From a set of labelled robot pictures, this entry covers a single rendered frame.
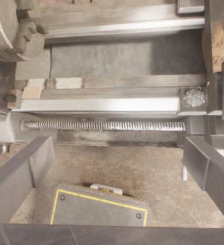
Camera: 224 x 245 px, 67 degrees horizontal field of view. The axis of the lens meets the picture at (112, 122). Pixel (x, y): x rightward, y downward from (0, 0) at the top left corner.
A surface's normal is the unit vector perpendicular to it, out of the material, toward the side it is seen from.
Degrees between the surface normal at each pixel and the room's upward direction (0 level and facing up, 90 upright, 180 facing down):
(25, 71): 0
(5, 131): 32
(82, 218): 0
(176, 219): 0
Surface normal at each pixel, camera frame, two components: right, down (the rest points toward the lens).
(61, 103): -0.13, 0.48
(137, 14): -0.14, -0.12
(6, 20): 0.99, 0.01
